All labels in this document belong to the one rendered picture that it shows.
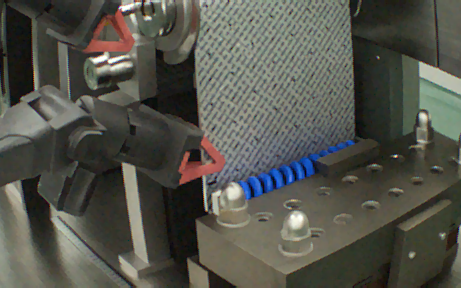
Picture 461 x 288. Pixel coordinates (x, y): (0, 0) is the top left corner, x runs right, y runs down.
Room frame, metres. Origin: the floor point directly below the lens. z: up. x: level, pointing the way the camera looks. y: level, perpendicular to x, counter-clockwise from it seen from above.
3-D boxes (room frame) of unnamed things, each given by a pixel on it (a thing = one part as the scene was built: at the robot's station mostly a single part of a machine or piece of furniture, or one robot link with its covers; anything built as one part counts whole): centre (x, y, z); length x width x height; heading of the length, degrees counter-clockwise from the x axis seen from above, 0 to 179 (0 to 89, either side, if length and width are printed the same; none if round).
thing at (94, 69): (0.93, 0.15, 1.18); 0.04 x 0.02 x 0.04; 34
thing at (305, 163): (0.95, -0.08, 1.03); 0.21 x 0.04 x 0.03; 124
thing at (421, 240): (0.82, -0.23, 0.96); 0.10 x 0.03 x 0.11; 124
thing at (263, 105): (0.96, -0.07, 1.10); 0.23 x 0.01 x 0.18; 124
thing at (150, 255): (0.95, 0.12, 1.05); 0.06 x 0.05 x 0.31; 124
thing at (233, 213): (0.83, 0.00, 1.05); 0.04 x 0.04 x 0.04
